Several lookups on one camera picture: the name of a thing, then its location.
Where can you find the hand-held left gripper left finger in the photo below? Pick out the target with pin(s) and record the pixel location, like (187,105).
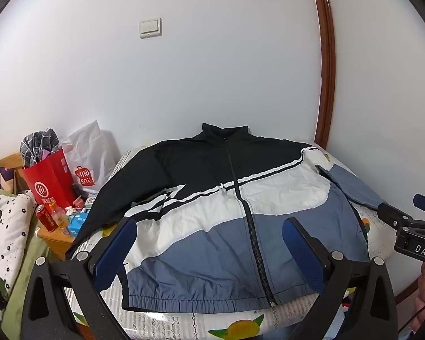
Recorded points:
(116,255)

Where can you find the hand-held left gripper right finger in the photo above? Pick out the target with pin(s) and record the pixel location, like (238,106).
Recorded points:
(301,255)

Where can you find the black white blue jacket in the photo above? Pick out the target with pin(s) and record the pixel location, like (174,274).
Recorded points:
(212,233)

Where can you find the blue tissue box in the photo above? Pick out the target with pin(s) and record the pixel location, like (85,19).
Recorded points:
(78,225)

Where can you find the brown wooden baseboard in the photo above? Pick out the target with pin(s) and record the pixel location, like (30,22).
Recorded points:
(407,293)

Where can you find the crumpled white tissue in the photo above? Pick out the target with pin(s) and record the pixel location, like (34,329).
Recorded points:
(71,209)

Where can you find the pink round container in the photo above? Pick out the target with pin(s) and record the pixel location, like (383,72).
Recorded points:
(78,202)

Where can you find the orange juice bottle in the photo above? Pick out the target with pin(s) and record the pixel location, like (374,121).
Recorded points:
(61,219)

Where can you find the red drink can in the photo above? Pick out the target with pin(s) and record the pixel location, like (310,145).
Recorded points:
(46,219)

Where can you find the green cloth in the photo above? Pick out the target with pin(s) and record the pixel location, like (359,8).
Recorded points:
(24,276)

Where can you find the fruit print tablecloth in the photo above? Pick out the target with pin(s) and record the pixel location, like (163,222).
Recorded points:
(184,326)

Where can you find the red paper bag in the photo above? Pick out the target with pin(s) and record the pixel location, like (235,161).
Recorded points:
(47,180)

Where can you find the white paper bag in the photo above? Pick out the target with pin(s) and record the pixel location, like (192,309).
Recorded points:
(92,156)

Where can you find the white floral blanket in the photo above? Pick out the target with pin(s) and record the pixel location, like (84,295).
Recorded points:
(3,233)

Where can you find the dark plaid cloth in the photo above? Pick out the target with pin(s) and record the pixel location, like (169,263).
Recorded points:
(39,145)

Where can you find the wooden headboard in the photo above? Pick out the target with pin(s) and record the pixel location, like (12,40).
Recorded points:
(7,170)

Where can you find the brown wooden door frame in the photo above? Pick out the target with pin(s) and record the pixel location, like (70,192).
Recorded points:
(327,60)

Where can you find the white light switch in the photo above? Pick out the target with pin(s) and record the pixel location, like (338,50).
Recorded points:
(150,27)

